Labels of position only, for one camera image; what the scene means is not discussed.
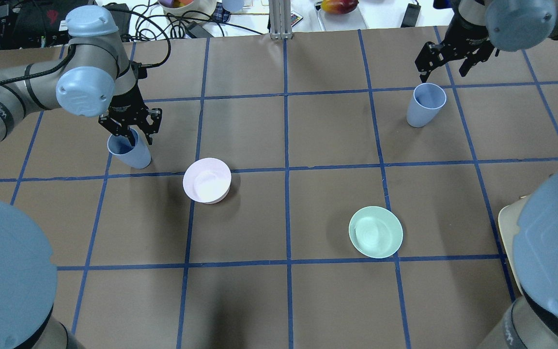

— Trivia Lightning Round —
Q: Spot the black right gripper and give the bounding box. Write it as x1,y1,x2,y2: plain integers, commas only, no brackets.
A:
415,19,495,82

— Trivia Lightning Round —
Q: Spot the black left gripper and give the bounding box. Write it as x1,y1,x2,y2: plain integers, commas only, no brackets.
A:
99,89,163,147

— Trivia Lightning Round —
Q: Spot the blue cup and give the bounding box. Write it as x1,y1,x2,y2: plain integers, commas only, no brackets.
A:
406,82,448,128
107,128,152,169

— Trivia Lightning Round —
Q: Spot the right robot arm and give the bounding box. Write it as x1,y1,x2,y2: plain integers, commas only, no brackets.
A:
415,0,558,349

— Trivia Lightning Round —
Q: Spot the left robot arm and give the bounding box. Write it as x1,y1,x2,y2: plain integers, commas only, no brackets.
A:
0,5,162,349

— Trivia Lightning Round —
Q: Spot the black power adapter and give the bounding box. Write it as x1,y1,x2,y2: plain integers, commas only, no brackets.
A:
400,3,421,27

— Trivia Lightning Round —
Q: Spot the pink bowl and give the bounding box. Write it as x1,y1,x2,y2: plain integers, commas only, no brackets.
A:
183,158,232,204

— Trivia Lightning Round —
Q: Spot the red apple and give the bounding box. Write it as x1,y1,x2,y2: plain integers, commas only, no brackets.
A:
320,0,359,15

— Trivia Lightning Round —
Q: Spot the cream white toaster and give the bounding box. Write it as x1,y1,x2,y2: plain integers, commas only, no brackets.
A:
497,194,531,294

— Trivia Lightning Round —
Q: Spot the mint green bowl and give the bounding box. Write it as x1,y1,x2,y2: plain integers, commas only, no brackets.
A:
348,206,404,259

